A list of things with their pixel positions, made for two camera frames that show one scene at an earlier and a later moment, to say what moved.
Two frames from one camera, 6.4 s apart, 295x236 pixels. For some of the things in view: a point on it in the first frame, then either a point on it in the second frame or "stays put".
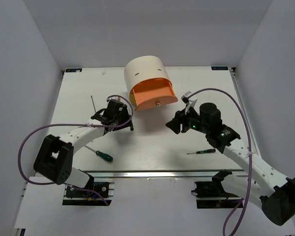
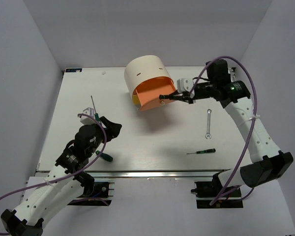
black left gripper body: (123, 118) → (100, 138)
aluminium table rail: (161, 173) stays put
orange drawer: (151, 93) stays put
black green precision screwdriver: (203, 151) stays put
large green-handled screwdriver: (105, 156) stays put
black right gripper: (180, 117) → (178, 97)
